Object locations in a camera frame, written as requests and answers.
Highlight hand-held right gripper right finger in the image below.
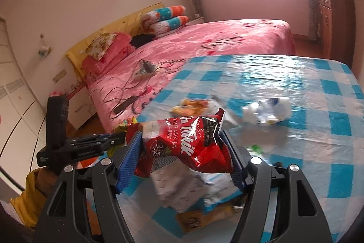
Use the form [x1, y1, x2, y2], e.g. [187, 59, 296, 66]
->
[220, 130, 333, 243]

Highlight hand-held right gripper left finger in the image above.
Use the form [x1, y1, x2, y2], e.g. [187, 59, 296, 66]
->
[33, 130, 143, 243]

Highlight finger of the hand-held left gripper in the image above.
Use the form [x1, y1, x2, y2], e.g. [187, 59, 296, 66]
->
[68, 132, 127, 147]

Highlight printed plastic bag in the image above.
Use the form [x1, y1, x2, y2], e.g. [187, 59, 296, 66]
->
[112, 116, 141, 147]

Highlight red milk tea packet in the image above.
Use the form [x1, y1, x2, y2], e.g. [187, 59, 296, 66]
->
[126, 108, 235, 178]

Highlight person's left forearm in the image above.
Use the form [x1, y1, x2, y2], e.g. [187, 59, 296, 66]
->
[10, 167, 60, 229]

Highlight small green wrapper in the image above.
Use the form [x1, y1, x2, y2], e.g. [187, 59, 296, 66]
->
[247, 145, 264, 157]

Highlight white nightstand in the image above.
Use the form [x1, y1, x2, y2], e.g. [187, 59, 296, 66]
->
[68, 86, 96, 128]

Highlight white speckled wrapper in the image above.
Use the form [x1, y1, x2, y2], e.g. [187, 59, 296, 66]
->
[149, 163, 242, 211]

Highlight white wardrobe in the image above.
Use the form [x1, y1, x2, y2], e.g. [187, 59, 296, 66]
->
[0, 18, 47, 195]

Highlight white blue crumpled wrapper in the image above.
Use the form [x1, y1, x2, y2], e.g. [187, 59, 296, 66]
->
[242, 96, 292, 127]

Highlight orange brown snack wrapper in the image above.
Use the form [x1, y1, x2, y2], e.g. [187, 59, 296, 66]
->
[175, 200, 248, 233]

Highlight yellow snack wrapper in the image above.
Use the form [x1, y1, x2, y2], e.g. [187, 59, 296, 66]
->
[170, 98, 214, 116]

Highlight blue white checkered tablecloth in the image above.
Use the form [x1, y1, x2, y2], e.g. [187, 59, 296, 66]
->
[116, 55, 364, 243]

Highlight pink folded blanket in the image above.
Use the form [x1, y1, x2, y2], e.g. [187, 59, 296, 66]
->
[82, 32, 135, 75]

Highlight floral pillow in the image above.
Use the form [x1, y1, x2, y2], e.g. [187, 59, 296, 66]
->
[85, 32, 117, 61]

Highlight black cloth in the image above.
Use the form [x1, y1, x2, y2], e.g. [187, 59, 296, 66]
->
[131, 34, 157, 48]

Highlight yellow wooden headboard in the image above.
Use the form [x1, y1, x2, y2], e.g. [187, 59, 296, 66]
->
[65, 2, 165, 73]

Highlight pink bed cover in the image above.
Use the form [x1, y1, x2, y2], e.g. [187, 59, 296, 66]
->
[82, 19, 296, 130]

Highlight brown wooden cabinet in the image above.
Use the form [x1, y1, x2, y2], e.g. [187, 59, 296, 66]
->
[316, 0, 356, 60]

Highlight wall socket plate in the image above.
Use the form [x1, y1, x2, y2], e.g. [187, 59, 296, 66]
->
[53, 69, 67, 82]

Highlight small wall hanging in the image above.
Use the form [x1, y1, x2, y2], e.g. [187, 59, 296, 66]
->
[37, 34, 53, 57]

